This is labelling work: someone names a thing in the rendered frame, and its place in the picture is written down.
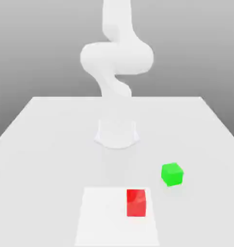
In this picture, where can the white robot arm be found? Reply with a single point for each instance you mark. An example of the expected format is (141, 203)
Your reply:
(117, 57)

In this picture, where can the small red cube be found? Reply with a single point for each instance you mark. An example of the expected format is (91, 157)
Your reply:
(136, 203)

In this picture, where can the small green cube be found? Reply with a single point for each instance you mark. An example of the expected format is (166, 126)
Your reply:
(171, 174)

